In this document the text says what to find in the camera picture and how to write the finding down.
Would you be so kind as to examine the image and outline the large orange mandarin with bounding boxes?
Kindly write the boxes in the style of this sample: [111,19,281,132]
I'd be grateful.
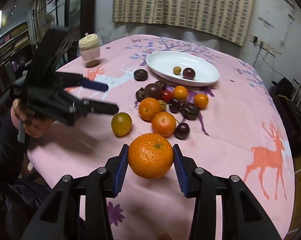
[128,133,173,179]

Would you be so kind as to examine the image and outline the person's left hand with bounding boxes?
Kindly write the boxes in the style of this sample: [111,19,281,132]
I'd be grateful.
[10,99,55,138]

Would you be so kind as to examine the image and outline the small yellow fruit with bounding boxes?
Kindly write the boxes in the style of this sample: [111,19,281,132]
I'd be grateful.
[158,100,167,112]

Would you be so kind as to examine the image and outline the jar with twine lid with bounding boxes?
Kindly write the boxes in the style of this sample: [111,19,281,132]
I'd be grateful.
[78,33,101,68]

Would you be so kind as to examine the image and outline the dark red plum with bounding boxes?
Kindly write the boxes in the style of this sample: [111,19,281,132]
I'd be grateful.
[182,68,195,80]

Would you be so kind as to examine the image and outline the large dark plum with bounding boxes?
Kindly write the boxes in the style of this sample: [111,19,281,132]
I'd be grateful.
[144,83,163,100]

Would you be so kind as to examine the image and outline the pink deer tablecloth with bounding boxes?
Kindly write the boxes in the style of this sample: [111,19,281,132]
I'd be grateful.
[27,35,295,237]

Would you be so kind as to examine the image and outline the dark framed mirror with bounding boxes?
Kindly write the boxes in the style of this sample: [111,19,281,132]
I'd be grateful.
[64,0,96,62]

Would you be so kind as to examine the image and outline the dark red cherry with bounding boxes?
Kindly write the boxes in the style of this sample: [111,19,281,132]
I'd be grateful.
[169,99,180,113]
[174,122,190,140]

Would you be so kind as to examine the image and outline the red cherry tomato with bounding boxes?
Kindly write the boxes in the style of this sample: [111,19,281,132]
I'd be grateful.
[161,90,173,103]

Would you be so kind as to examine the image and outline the wall power strip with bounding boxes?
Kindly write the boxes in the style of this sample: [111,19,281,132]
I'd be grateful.
[250,35,282,57]

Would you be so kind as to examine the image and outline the striped beige curtain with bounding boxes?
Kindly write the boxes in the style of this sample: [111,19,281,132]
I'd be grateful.
[113,0,253,46]

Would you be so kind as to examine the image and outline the yellow round fruit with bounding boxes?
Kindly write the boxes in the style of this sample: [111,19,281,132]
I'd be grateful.
[111,112,133,137]

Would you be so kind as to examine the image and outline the white oval plate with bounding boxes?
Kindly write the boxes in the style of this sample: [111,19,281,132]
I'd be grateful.
[146,51,220,87]

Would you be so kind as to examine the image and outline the dark water chestnut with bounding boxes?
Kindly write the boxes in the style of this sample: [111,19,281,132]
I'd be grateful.
[133,69,148,81]
[135,87,146,102]
[180,103,200,120]
[155,80,167,90]

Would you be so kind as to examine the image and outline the small yellow-green fruit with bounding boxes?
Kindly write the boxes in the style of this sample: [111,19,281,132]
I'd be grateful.
[173,66,181,75]

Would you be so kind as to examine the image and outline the small orange kumquat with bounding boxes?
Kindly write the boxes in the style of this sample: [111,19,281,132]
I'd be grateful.
[172,86,188,102]
[193,93,209,109]

